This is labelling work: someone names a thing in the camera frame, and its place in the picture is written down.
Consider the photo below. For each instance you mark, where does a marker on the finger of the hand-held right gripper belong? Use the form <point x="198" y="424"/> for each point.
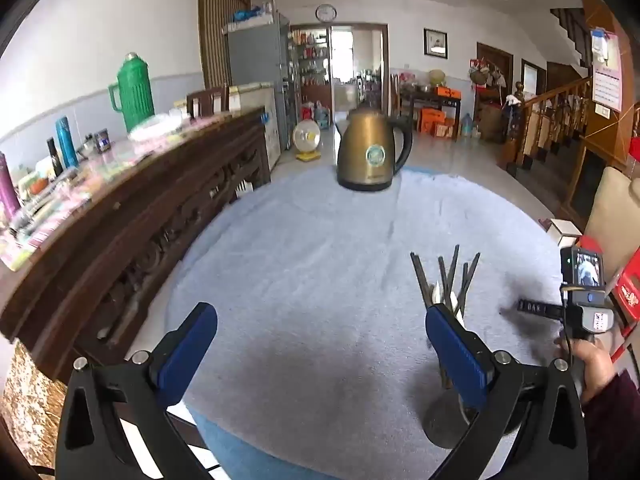
<point x="540" y="307"/>

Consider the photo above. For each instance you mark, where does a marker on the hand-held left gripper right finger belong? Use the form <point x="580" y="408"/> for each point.
<point x="457" y="355"/>

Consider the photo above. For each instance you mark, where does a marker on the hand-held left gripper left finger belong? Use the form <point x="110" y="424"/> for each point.
<point x="187" y="350"/>

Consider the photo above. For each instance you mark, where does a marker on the metal utensil holder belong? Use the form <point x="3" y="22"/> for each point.
<point x="445" y="425"/>

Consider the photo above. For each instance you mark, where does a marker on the person's right forearm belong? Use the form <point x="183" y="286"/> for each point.
<point x="615" y="425"/>

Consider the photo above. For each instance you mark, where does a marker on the person's right hand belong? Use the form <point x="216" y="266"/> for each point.
<point x="597" y="365"/>

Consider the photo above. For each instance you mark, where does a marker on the red box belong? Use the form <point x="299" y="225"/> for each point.
<point x="629" y="292"/>

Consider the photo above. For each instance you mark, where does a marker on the white spoon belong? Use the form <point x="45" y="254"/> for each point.
<point x="457" y="307"/>
<point x="438" y="294"/>

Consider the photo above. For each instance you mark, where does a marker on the small white box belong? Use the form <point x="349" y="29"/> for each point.
<point x="564" y="232"/>

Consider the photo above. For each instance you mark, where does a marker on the beige chair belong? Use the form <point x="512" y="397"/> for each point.
<point x="612" y="210"/>

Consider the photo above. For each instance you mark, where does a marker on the carved wooden sideboard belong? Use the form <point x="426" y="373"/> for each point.
<point x="150" y="220"/>

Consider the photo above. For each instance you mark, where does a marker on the grey tablecloth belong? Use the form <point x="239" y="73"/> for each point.
<point x="310" y="285"/>

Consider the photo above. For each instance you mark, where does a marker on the wooden stair railing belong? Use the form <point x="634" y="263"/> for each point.
<point x="550" y="120"/>

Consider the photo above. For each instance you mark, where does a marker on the blue water jug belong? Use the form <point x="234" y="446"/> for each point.
<point x="466" y="126"/>

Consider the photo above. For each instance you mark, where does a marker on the orange boxes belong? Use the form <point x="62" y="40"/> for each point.
<point x="435" y="124"/>

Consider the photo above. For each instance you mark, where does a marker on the brass electric kettle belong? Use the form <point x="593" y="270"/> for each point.
<point x="367" y="160"/>

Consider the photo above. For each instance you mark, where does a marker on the small dark jar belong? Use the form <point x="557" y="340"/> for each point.
<point x="103" y="141"/>

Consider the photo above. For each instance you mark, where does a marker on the black bottle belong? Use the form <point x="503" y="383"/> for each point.
<point x="54" y="157"/>

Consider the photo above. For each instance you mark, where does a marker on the wooden door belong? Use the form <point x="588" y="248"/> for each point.
<point x="495" y="72"/>

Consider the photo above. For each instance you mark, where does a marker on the dark wooden side table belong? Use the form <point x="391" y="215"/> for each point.
<point x="425" y="97"/>

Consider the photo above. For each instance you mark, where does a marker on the blue bottle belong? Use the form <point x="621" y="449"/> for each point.
<point x="66" y="142"/>

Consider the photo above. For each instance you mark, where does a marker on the purple bottle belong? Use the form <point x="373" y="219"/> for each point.
<point x="7" y="190"/>

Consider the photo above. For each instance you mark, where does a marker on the round fan heater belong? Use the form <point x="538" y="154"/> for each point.
<point x="306" y="137"/>

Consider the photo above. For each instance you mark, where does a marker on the white chest freezer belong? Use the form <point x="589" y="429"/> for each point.
<point x="265" y="115"/>

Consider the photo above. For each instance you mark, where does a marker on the wooden chair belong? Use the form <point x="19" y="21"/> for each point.
<point x="207" y="100"/>

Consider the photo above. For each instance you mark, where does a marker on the green thermos flask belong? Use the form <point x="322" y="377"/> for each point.
<point x="134" y="92"/>

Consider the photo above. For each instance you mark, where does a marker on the framed picture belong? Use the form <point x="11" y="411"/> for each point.
<point x="435" y="43"/>

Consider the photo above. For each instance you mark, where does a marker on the grey refrigerator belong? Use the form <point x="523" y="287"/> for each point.
<point x="255" y="55"/>

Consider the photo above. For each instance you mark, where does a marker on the glass display shelf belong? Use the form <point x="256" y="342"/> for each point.
<point x="312" y="65"/>

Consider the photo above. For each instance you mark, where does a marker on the brown striped curtain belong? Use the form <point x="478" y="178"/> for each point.
<point x="220" y="25"/>

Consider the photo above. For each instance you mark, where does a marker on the wall calendar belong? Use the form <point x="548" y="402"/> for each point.
<point x="606" y="75"/>

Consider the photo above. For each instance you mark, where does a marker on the wall clock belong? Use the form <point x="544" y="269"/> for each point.
<point x="326" y="13"/>

